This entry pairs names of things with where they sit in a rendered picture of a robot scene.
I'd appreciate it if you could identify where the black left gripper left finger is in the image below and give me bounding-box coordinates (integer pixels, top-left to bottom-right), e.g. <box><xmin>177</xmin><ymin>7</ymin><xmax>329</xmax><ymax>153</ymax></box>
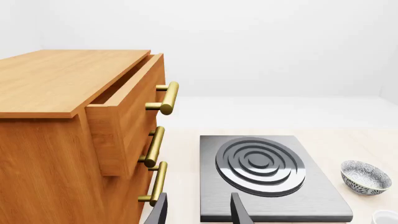
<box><xmin>143</xmin><ymin>192</ymin><xmax>169</xmax><ymax>224</ymax></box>

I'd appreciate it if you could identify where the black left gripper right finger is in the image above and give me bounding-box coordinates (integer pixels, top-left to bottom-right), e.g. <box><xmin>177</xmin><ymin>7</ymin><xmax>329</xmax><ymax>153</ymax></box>
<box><xmin>230</xmin><ymin>192</ymin><xmax>259</xmax><ymax>224</ymax></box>

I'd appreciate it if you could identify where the flat black stove plate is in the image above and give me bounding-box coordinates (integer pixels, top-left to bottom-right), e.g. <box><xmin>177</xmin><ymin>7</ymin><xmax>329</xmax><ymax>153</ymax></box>
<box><xmin>200</xmin><ymin>134</ymin><xmax>354</xmax><ymax>223</ymax></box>

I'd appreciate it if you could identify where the patterned black white bowl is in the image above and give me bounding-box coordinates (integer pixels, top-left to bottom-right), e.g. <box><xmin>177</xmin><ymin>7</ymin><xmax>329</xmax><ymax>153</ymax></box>
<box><xmin>340</xmin><ymin>160</ymin><xmax>392</xmax><ymax>196</ymax></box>

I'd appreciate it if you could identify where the open wooden drawer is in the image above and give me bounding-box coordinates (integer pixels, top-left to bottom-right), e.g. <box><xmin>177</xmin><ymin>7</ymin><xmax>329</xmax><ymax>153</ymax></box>
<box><xmin>85</xmin><ymin>53</ymin><xmax>166</xmax><ymax>177</ymax></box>

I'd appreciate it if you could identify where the wooden cabinet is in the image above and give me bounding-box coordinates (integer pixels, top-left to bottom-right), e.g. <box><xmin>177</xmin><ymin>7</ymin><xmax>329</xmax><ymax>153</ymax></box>
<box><xmin>0</xmin><ymin>49</ymin><xmax>166</xmax><ymax>224</ymax></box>

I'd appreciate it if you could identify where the white ramekin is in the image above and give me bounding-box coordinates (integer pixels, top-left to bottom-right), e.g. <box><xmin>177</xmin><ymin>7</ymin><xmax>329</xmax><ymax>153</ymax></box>
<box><xmin>371</xmin><ymin>209</ymin><xmax>398</xmax><ymax>224</ymax></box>

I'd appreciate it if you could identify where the brass drawer handle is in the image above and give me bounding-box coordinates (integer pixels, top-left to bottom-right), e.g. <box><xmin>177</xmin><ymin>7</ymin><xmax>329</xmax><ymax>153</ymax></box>
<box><xmin>145</xmin><ymin>81</ymin><xmax>180</xmax><ymax>116</ymax></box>
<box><xmin>137</xmin><ymin>161</ymin><xmax>169</xmax><ymax>207</ymax></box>
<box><xmin>137</xmin><ymin>126</ymin><xmax>166</xmax><ymax>168</ymax></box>

